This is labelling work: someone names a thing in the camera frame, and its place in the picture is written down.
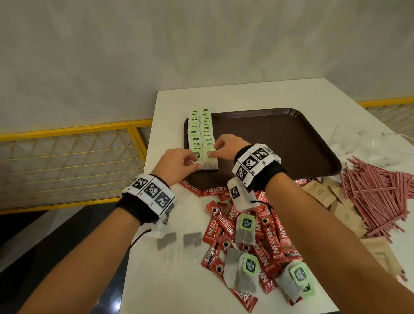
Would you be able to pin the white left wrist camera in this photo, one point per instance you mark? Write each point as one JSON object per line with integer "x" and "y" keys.
{"x": 160, "y": 229}

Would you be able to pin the pile of tea bags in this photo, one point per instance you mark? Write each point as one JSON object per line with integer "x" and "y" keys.
{"x": 242, "y": 265}

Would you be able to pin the marker cube on right wrist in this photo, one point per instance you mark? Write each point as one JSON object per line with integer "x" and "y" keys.
{"x": 241, "y": 194}

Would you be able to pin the right wristband with marker tiles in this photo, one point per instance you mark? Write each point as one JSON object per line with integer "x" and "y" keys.
{"x": 255, "y": 161}

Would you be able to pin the brown plastic tray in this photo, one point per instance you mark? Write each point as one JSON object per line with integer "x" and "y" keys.
{"x": 284, "y": 142}

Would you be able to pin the person's right hand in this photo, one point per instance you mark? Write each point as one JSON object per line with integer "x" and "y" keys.
{"x": 231, "y": 147}

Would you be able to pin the green tag tea bag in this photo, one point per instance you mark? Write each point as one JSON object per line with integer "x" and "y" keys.
{"x": 200, "y": 163}
{"x": 212, "y": 163}

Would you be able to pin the clear glass cups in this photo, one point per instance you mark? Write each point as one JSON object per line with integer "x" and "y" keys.
{"x": 375, "y": 145}

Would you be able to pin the person's right forearm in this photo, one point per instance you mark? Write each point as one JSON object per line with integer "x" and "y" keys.
{"x": 343, "y": 249}

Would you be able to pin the person's left hand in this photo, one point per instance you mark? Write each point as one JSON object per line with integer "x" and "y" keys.
{"x": 171, "y": 166}

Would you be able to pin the left wristband with marker tiles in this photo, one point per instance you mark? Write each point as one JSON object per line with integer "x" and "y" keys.
{"x": 152, "y": 191}

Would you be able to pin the person's left forearm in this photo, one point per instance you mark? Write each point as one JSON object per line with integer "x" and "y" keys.
{"x": 77, "y": 268}

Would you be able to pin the pile of pink stirrer sticks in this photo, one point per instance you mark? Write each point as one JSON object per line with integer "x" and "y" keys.
{"x": 378, "y": 191}

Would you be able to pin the pile of red Nescafe sachets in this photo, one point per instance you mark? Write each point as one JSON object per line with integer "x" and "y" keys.
{"x": 275, "y": 242}

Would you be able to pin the neat rows of tea bags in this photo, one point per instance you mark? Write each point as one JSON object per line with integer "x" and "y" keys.
{"x": 202, "y": 129}

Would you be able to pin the wristband with marker tiles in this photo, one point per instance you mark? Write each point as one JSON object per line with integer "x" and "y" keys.
{"x": 152, "y": 191}
{"x": 255, "y": 161}

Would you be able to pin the pile of brown sugar packets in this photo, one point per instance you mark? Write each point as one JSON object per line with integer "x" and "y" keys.
{"x": 349, "y": 216}

